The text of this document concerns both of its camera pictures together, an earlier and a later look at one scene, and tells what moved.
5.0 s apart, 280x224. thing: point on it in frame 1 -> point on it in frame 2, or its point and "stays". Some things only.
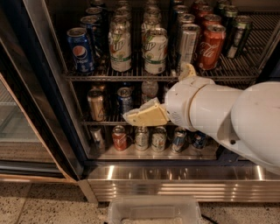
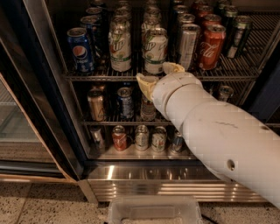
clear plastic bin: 154,209 stays
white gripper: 181,102 -> 171,85
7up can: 155,50 stays
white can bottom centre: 159,138 stays
